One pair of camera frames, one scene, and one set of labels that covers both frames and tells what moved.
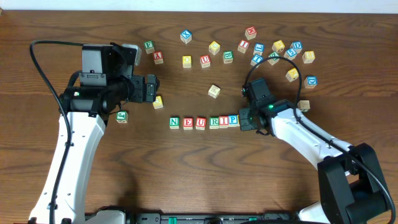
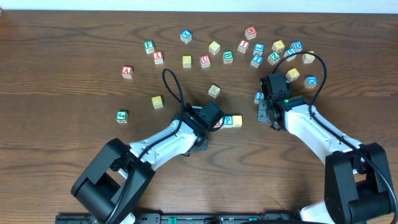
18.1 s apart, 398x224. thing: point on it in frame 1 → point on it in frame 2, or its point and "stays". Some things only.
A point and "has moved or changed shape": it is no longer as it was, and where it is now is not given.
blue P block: (232, 121) has moved or changed shape
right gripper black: (244, 119) → (262, 112)
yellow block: (186, 61) stays
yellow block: (278, 46) stays
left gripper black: (150, 88) → (203, 142)
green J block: (122, 116) stays
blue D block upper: (296, 45) stays
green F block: (148, 46) stays
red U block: (205, 61) stays
